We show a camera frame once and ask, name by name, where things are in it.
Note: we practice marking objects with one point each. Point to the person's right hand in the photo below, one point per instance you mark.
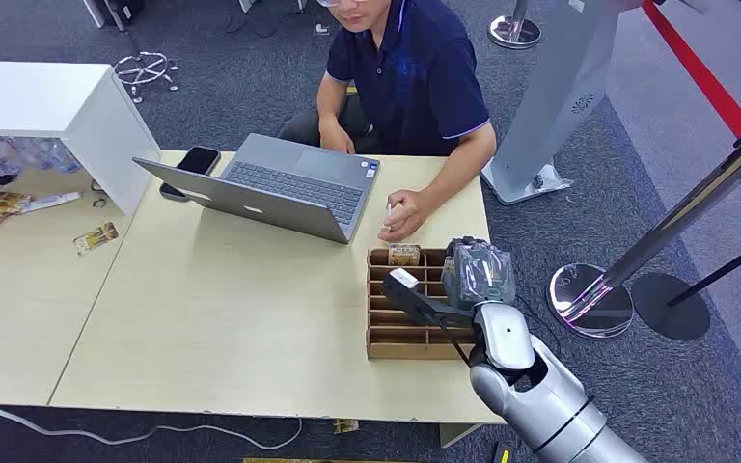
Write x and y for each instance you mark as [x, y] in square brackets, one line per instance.
[336, 139]

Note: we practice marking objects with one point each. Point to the person's left hand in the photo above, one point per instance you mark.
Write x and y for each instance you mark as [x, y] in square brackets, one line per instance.
[409, 214]

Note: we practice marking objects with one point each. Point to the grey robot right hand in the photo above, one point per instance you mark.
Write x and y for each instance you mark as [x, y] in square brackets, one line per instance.
[479, 273]

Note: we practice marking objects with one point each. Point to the small white object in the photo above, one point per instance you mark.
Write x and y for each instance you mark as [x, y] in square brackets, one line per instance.
[389, 211]

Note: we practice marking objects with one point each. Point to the brown wooden card organizer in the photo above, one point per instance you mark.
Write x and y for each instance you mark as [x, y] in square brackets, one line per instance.
[396, 348]

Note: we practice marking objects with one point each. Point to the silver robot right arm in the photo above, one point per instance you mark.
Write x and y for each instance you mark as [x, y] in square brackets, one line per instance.
[556, 409]

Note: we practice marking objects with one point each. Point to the brown hotel card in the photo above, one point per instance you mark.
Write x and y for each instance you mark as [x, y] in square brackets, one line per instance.
[404, 255]

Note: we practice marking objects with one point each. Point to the person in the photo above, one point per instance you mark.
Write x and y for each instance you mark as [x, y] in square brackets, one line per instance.
[409, 76]

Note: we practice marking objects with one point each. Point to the card on floor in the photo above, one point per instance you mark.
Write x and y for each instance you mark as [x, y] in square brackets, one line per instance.
[345, 426]

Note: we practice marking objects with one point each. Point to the single brown card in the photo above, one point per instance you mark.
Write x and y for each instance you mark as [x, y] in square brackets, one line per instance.
[96, 238]

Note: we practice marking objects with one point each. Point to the grey laptop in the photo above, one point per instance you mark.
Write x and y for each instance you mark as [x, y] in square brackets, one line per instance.
[294, 185]

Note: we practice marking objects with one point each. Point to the black smartphone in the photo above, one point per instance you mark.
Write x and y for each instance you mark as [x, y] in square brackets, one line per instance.
[198, 160]

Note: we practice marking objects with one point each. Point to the table leg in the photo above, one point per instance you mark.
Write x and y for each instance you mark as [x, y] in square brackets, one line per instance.
[457, 434]

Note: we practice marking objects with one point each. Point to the yellow black tool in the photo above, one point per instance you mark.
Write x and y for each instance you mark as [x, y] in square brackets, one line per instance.
[502, 455]

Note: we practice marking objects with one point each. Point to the grey kiosk stand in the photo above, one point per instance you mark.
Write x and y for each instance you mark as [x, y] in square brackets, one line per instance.
[556, 96]

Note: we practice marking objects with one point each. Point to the chrome chair base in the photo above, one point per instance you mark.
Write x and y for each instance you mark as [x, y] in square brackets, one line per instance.
[143, 67]

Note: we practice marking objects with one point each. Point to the chrome stanchion base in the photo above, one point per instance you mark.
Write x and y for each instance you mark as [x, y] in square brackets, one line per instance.
[514, 30]

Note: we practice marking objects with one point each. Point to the red barrier belt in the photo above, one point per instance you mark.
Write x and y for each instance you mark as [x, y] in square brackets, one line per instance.
[709, 83]

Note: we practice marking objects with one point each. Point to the white shelf unit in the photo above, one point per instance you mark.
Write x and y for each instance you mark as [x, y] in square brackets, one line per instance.
[32, 96]

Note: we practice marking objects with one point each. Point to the clear plastic bottles pack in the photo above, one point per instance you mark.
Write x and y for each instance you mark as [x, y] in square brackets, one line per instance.
[25, 153]

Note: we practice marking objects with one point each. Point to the black stanchion post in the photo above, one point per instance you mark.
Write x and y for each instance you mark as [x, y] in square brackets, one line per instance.
[671, 313]

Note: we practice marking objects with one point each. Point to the chrome stanchion post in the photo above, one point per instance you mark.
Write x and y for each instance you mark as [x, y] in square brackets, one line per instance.
[677, 220]

